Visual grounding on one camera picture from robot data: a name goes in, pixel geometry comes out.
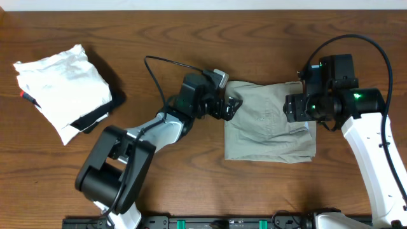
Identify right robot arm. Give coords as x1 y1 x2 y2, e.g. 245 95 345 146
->
283 54 406 228

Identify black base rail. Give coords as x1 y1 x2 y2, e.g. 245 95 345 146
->
62 209 373 229

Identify khaki shorts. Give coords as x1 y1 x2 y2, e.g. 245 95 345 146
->
224 81 316 163

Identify folded black garment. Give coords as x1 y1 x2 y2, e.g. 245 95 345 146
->
20 83 126 137

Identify folded white shirt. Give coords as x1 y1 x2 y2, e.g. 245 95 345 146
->
13 45 113 145

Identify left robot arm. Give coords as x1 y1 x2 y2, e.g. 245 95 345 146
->
62 69 242 228

